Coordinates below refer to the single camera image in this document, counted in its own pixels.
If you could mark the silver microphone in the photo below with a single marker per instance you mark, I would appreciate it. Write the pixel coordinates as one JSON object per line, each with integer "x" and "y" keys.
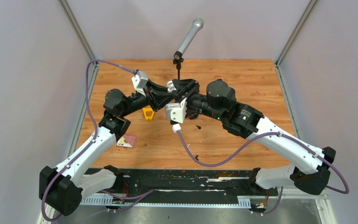
{"x": 197, "y": 25}

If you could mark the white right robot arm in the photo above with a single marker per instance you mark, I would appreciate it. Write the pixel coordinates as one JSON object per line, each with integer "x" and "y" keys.
{"x": 309, "y": 165}

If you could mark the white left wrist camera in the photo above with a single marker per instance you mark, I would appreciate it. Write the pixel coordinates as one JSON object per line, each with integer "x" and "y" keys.
{"x": 139, "y": 81}

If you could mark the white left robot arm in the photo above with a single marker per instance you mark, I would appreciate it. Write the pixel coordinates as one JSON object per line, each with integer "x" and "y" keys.
{"x": 62, "y": 187}

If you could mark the small pink card packet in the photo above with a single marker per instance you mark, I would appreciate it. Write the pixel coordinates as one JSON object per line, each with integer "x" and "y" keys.
{"x": 127, "y": 141}

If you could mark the white earbud charging case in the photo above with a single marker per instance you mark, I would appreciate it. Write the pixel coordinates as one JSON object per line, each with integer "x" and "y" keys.
{"x": 170, "y": 87}

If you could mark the black earbud charging case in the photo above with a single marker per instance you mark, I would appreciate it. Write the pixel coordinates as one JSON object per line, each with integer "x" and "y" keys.
{"x": 193, "y": 116}

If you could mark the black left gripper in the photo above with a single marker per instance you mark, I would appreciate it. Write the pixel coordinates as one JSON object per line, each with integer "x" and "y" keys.
{"x": 157, "y": 95}

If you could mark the black tripod mic stand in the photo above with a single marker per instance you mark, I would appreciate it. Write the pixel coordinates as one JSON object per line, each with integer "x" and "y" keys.
{"x": 177, "y": 63}

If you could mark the yellow triangular plastic piece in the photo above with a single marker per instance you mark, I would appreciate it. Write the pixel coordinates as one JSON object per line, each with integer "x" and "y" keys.
{"x": 148, "y": 113}

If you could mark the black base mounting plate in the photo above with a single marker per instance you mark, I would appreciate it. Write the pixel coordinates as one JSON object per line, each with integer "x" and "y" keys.
{"x": 191, "y": 186}

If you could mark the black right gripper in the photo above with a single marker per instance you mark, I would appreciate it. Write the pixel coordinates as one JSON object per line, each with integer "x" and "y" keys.
{"x": 188, "y": 86}

